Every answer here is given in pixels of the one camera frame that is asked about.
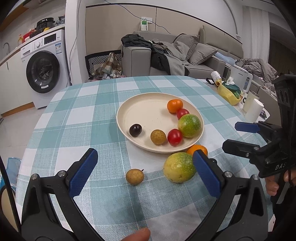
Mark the teal plaid tablecloth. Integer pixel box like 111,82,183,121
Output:
16,76,264,240

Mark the grey crumpled blanket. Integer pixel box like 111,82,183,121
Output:
235,58,278,82

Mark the black clothes pile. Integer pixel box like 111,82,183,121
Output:
121,34,171,77

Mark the person's right hand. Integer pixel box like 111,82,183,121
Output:
264,167,296,197

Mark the grey cushion back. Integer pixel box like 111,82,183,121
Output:
173,34,199,61

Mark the red cherry tomato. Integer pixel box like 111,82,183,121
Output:
177,108,189,119
167,129,183,146

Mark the white snack bottle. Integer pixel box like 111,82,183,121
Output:
211,71,222,86

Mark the orange mandarin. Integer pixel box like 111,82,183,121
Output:
186,145,208,156
166,99,183,113

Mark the person's left thumb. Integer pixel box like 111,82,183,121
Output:
122,227,151,241

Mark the white paper roll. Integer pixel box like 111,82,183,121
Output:
245,99,264,123

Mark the dark purple plum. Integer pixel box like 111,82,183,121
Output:
129,123,142,137

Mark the grey sofa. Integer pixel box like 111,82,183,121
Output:
121,24,278,98

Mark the white washing machine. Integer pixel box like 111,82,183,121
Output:
21,29,71,109

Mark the orange mandarin on plate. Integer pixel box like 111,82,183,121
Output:
166,99,183,113

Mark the white wall phone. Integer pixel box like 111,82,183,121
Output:
140,16,152,31

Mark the grey cushion front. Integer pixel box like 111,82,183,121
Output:
188,43,218,65

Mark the yellow-green passion fruit large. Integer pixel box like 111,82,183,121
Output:
163,152,196,183

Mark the plaid cloth on chair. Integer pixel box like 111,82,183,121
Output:
91,52,122,80

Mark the black mesh chair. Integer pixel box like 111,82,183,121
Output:
85,50,121,80

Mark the grey cushion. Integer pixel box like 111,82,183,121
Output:
188,43,218,65
173,34,199,61

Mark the yellow plastic bag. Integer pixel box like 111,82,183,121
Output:
218,83,243,105

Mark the white cup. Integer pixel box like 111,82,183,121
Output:
242,90,259,113

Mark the black pressure cooker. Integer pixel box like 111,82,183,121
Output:
36,17,55,32

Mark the cream round plate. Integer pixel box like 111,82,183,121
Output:
116,92,204,154

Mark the white heater appliance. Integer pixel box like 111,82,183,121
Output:
230,65,253,93

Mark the tan longan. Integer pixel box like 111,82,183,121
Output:
150,129,167,145
125,169,144,185

